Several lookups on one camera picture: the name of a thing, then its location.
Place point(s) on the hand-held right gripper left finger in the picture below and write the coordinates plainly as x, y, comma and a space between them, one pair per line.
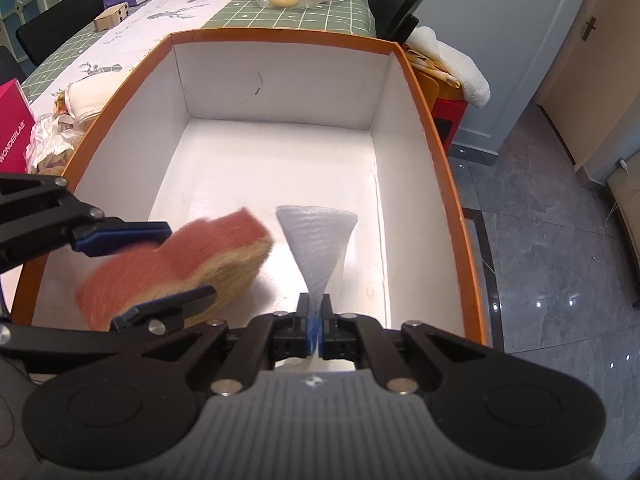
309, 335

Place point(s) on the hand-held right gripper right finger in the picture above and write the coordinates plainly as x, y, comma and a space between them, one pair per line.
327, 345

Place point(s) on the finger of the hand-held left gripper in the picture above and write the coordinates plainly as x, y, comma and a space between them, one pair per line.
125, 235
165, 305

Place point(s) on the pink and tan plush toy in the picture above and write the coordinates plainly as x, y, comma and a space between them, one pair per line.
200, 245

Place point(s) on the white textured towel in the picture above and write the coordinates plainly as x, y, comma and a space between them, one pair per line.
95, 95

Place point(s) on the orange cardboard box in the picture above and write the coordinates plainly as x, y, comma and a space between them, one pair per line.
280, 160

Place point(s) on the crumpled white plastic bag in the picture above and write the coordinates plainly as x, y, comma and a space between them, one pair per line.
50, 145

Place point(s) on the magenta box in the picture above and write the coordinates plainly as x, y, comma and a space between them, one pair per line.
12, 125

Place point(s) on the white printed table runner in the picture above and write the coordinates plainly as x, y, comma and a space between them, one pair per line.
150, 25

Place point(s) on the small wooden box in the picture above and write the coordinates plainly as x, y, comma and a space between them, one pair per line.
112, 17

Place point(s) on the patterned glass window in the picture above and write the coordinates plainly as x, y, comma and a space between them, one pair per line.
20, 10

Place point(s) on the green grid tablecloth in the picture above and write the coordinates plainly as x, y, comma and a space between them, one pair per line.
325, 15

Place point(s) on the white folded cloth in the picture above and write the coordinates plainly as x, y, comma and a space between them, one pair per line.
465, 75

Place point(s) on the beige door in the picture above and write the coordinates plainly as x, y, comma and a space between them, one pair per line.
590, 75

